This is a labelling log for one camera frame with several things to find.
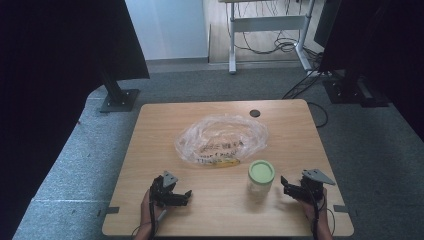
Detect white desk frame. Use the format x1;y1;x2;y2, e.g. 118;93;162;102
218;0;316;75

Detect glass jar with green lid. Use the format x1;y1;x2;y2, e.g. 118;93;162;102
246;159;277;198

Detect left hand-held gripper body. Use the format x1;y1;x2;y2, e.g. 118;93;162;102
149;170;180;208

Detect black floor cable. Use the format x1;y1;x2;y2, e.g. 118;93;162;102
281;69;330;129

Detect dark monitor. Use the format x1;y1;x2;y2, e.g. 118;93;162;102
313;0;343;49

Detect person's left hand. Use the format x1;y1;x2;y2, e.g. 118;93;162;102
140;189;168;228

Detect person's right hand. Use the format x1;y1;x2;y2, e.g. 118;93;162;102
299;187;330;225

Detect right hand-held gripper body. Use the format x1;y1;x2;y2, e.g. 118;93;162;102
299;168;337;205

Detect black metal stand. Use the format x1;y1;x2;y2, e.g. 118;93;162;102
96;63;141;114
321;68;392;109

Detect black curtain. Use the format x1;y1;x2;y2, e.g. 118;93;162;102
0;0;151;240
318;0;424;143

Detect black cables under desk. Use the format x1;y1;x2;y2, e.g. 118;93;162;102
225;0;324;56

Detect clear plastic bag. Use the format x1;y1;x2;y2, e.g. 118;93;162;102
173;113;270;169

